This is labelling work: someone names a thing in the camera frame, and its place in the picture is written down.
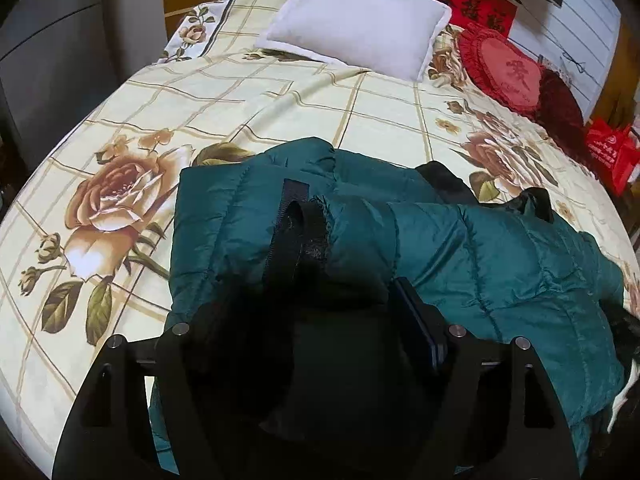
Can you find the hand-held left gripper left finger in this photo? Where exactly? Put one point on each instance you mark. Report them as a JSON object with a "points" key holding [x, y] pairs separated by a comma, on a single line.
{"points": [[170, 360]]}

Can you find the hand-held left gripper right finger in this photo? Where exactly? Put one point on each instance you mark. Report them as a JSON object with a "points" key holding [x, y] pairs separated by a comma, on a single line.
{"points": [[420, 325]]}

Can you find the dark green padded jacket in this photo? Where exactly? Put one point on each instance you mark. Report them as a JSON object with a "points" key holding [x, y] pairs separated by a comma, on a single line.
{"points": [[500, 260]]}

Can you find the red shopping bag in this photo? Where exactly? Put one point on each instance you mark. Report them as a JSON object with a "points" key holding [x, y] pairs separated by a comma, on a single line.
{"points": [[612, 155]]}

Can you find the dark red fluffy cushion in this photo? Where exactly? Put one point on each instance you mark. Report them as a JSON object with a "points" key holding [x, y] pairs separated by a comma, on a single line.
{"points": [[560, 102]]}

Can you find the floral checked bed sheet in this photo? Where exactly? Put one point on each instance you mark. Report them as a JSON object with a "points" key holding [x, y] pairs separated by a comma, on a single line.
{"points": [[250, 105]]}

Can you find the red heart-shaped cushion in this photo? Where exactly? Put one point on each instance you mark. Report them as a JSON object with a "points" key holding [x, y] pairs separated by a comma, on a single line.
{"points": [[505, 67]]}

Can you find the white pillow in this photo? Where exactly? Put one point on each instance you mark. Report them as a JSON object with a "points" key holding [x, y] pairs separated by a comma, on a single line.
{"points": [[360, 15]]}

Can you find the grey cabinet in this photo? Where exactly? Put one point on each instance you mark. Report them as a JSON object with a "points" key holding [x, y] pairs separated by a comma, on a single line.
{"points": [[65, 55]]}

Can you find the white headboard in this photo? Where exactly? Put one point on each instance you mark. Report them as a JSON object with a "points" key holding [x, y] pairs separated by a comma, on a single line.
{"points": [[575, 35]]}

